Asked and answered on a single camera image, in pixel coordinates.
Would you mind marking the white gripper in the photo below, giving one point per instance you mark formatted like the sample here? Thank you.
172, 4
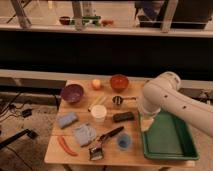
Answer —
147, 113

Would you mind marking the black handled brush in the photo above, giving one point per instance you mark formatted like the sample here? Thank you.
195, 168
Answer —
96, 152

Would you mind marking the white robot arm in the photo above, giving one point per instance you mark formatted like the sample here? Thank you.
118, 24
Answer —
162, 92

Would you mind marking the blue plastic cup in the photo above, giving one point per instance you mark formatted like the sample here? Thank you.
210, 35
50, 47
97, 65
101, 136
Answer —
124, 141

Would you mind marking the metal measuring cup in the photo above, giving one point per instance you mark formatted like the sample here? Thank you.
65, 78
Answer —
118, 100

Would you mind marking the white paper cup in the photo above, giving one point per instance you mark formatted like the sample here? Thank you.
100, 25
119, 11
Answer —
99, 112

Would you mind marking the black sponge block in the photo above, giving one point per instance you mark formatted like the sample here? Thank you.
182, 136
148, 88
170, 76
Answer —
125, 116

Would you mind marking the green plastic tray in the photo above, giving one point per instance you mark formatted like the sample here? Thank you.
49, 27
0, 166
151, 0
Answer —
168, 138

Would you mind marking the wooden table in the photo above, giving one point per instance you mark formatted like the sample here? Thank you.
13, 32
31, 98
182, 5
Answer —
113, 156

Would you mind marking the orange red bowl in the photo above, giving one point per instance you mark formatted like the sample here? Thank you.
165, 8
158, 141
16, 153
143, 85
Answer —
119, 82

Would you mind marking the wooden chopsticks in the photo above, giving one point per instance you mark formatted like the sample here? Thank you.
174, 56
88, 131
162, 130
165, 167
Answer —
98, 101

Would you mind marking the light blue cloth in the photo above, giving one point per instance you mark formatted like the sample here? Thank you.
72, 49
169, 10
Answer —
84, 134

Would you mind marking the small orange fruit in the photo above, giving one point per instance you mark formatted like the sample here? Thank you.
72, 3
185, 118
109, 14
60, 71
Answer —
96, 84

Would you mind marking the blue sponge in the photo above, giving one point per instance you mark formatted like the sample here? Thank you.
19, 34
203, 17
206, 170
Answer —
66, 120

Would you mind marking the purple bowl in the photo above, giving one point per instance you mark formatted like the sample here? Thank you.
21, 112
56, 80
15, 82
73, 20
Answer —
72, 93

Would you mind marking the green object in background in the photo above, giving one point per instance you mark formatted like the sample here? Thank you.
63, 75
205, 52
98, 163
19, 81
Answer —
91, 20

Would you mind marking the dark bowl in background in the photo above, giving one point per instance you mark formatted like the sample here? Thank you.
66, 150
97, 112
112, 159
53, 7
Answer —
64, 20

